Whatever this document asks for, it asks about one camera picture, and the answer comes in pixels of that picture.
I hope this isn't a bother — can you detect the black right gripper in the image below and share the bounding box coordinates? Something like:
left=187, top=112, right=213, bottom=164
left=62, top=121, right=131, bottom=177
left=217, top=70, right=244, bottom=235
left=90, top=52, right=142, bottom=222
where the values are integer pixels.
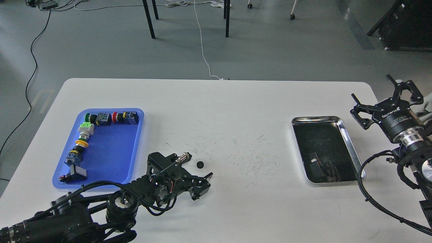
left=350, top=75, right=426, bottom=144

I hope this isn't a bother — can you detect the yellow push button switch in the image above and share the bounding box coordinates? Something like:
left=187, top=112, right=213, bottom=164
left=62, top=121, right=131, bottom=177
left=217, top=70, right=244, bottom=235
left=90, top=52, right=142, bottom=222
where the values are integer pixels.
left=64, top=138, right=88, bottom=166

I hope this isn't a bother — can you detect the black table leg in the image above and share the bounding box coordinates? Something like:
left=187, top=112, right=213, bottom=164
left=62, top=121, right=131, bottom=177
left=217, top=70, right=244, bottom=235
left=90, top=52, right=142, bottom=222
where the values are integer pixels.
left=223, top=0, right=231, bottom=37
left=142, top=0, right=159, bottom=39

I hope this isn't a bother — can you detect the black table leg right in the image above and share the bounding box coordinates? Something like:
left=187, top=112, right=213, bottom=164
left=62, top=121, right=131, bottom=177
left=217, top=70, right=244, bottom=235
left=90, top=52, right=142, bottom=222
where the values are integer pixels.
left=223, top=0, right=231, bottom=37

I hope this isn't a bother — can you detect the blue plastic tray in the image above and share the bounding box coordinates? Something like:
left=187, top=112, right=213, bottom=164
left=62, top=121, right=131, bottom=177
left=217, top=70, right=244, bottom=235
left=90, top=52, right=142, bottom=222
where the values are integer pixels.
left=52, top=108, right=144, bottom=189

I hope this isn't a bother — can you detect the small black gear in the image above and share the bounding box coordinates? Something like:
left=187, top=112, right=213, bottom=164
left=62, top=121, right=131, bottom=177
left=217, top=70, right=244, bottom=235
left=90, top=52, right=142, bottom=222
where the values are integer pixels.
left=196, top=161, right=204, bottom=169

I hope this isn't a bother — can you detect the green push button switch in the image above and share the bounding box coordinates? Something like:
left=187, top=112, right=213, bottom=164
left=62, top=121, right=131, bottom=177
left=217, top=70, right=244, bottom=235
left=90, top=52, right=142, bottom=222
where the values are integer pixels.
left=84, top=112, right=112, bottom=126

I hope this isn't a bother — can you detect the red push button switch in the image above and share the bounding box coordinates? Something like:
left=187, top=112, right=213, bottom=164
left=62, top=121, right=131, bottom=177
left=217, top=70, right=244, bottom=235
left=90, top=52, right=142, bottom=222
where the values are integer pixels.
left=111, top=111, right=139, bottom=125

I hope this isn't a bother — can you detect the black cabinet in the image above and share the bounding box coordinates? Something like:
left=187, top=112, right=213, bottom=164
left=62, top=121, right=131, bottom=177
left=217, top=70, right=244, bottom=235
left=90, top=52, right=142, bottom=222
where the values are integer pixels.
left=366, top=0, right=432, bottom=52

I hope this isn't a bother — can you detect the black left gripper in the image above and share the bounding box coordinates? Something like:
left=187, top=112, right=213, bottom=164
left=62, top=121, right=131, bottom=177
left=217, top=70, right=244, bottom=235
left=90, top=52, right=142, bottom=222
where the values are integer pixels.
left=130, top=168, right=213, bottom=208

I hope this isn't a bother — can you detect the black floor cable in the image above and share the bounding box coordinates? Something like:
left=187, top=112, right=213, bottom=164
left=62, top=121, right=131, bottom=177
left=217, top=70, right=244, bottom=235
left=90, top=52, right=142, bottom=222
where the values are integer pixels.
left=0, top=8, right=52, bottom=156

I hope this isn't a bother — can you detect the black square push button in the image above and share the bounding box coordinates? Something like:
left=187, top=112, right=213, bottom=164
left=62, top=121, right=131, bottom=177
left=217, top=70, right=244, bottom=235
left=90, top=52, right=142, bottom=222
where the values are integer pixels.
left=58, top=165, right=87, bottom=184

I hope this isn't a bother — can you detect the white green push button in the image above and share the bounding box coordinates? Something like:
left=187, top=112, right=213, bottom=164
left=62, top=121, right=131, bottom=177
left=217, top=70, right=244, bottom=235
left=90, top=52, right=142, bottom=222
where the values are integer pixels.
left=78, top=122, right=95, bottom=140

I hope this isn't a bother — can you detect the silver metal tray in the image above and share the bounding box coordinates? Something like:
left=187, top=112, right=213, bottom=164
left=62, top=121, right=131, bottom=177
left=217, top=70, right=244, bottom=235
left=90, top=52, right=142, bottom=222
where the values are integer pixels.
left=291, top=116, right=361, bottom=186

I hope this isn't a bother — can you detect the white floor cable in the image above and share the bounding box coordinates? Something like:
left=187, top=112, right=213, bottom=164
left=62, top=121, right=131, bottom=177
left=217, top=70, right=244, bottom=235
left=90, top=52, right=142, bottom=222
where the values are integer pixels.
left=165, top=0, right=233, bottom=80

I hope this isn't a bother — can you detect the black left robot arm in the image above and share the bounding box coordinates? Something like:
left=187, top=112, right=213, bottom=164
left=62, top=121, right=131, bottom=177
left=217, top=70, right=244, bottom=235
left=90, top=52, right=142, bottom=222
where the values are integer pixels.
left=1, top=152, right=213, bottom=243

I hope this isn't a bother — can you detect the black power strip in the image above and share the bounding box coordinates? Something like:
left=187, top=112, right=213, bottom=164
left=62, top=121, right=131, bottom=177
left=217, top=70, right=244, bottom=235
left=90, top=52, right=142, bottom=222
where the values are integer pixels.
left=26, top=0, right=58, bottom=10

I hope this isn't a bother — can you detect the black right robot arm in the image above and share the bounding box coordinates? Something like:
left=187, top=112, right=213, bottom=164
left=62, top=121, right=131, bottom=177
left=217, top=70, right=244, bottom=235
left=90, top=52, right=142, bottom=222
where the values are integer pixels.
left=350, top=75, right=432, bottom=235

